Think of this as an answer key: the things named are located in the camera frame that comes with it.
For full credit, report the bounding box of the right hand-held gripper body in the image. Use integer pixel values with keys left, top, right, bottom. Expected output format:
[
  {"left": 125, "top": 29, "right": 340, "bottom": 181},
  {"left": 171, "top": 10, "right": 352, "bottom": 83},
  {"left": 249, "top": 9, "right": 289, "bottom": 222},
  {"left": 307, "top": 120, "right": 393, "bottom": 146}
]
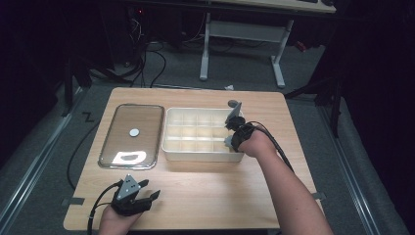
[{"left": 225, "top": 101, "right": 255, "bottom": 153}]

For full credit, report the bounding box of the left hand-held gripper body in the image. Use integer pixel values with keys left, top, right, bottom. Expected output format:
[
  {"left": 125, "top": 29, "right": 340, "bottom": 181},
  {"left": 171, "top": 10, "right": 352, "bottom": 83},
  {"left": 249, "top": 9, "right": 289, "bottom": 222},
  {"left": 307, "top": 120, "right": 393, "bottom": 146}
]
[{"left": 111, "top": 174, "right": 153, "bottom": 217}]

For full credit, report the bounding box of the white divided storage box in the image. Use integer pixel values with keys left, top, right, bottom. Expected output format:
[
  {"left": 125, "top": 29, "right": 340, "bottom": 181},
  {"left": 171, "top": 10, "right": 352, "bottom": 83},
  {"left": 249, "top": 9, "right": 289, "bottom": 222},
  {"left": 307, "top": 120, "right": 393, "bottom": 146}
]
[{"left": 161, "top": 107, "right": 246, "bottom": 164}]

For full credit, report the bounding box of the person's right hand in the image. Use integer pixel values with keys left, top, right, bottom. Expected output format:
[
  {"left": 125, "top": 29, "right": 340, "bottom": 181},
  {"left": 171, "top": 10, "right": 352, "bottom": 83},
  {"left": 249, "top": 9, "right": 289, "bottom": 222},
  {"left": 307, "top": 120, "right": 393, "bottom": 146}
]
[{"left": 238, "top": 130, "right": 278, "bottom": 160}]

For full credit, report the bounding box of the person's left hand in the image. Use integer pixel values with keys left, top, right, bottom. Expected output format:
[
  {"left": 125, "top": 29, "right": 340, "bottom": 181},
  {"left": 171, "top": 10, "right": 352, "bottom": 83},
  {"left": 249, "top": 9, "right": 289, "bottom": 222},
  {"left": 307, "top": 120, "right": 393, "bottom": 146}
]
[{"left": 98, "top": 205, "right": 143, "bottom": 235}]

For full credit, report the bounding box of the clear plastic box lid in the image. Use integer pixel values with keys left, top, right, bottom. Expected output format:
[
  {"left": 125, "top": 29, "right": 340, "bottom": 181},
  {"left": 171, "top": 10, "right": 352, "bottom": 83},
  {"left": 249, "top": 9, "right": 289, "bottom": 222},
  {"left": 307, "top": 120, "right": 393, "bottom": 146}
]
[{"left": 98, "top": 103, "right": 165, "bottom": 170}]

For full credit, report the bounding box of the black stand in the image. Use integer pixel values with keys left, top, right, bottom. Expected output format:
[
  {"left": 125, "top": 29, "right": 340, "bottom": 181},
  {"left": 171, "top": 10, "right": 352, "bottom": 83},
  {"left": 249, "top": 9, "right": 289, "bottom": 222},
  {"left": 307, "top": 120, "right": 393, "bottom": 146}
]
[
  {"left": 61, "top": 58, "right": 93, "bottom": 118},
  {"left": 284, "top": 73, "right": 345, "bottom": 139}
]

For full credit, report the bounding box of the white-legged desk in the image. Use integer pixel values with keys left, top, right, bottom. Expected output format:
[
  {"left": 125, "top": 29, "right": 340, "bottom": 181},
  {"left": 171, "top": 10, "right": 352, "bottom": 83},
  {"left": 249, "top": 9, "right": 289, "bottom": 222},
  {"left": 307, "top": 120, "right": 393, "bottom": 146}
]
[{"left": 199, "top": 0, "right": 337, "bottom": 88}]

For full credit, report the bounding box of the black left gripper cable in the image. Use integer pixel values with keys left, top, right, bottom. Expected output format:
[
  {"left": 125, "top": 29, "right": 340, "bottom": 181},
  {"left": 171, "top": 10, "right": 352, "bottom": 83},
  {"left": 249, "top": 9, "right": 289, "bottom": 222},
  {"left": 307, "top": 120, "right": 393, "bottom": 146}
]
[{"left": 86, "top": 181, "right": 124, "bottom": 235}]

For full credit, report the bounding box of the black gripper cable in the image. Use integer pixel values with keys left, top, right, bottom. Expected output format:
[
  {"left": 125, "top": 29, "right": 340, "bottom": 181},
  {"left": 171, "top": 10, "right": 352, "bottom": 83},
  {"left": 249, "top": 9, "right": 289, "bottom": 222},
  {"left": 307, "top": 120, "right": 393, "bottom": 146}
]
[
  {"left": 247, "top": 120, "right": 296, "bottom": 173},
  {"left": 86, "top": 181, "right": 124, "bottom": 235}
]

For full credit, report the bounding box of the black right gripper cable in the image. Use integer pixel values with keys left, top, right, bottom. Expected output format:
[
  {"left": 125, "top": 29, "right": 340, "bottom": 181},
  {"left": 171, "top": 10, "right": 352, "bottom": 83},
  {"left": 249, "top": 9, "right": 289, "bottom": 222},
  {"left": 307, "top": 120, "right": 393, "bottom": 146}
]
[{"left": 247, "top": 120, "right": 296, "bottom": 173}]

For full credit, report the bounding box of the black floor cable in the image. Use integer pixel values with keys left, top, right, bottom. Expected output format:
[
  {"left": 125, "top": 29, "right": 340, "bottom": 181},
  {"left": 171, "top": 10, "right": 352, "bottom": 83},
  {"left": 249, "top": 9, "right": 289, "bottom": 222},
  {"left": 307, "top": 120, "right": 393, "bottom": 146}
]
[{"left": 67, "top": 119, "right": 101, "bottom": 191}]

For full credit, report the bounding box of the metal floor rail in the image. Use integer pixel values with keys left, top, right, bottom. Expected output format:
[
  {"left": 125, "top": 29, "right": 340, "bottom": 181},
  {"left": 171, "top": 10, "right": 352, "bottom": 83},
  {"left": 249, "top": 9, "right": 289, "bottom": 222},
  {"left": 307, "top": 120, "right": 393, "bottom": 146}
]
[
  {"left": 0, "top": 87, "right": 90, "bottom": 231},
  {"left": 317, "top": 107, "right": 382, "bottom": 235}
]

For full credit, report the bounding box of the bundle of black cables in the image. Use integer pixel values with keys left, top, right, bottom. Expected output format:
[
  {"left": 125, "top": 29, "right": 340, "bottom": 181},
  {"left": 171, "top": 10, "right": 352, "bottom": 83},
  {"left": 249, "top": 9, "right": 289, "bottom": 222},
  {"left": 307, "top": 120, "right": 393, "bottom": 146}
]
[{"left": 91, "top": 13, "right": 168, "bottom": 89}]

